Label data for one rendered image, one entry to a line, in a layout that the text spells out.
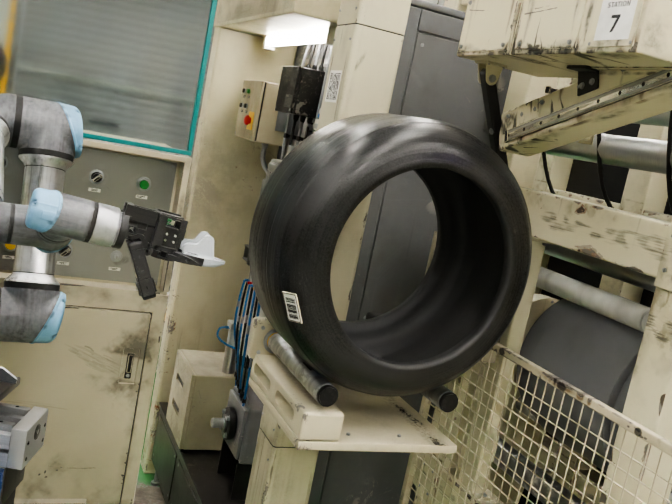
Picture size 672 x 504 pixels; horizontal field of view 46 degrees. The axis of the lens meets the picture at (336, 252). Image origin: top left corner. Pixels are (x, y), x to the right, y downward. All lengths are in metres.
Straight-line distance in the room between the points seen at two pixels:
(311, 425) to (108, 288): 0.77
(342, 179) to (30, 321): 0.76
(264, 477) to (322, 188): 0.87
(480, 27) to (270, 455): 1.14
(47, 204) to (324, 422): 0.66
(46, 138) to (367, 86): 0.73
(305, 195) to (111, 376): 0.94
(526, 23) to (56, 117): 1.03
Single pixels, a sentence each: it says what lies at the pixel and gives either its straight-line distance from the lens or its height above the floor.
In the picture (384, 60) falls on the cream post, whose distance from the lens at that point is 1.89.
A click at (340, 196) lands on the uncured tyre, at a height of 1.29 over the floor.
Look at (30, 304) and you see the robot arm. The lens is 1.81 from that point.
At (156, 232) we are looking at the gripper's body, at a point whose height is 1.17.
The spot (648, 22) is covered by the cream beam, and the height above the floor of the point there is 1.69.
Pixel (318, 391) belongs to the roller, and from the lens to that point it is 1.57.
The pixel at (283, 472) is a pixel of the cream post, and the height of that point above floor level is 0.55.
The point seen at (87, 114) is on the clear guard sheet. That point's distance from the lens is 2.08.
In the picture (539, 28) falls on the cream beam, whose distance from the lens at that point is 1.70.
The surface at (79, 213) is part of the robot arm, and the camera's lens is 1.44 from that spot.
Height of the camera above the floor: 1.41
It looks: 9 degrees down
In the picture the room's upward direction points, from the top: 11 degrees clockwise
